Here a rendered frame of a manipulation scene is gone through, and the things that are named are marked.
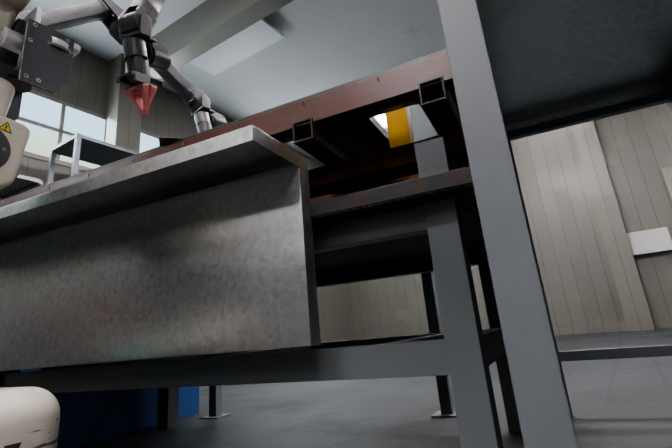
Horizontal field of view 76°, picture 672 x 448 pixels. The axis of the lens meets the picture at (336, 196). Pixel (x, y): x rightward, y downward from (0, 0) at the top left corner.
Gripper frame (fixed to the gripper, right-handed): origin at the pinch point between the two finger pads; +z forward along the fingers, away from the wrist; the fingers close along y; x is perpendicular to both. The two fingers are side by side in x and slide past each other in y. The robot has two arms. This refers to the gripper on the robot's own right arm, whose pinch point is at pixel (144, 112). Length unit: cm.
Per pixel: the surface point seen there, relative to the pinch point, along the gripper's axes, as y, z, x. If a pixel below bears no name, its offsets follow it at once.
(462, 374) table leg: 5, 69, 69
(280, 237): 8, 40, 39
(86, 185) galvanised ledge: 20.1, 20.9, 1.5
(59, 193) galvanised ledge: 20.2, 20.7, -7.5
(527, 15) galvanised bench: -38, -5, 95
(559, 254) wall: -677, 127, 108
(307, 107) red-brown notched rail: -3.0, 12.0, 45.4
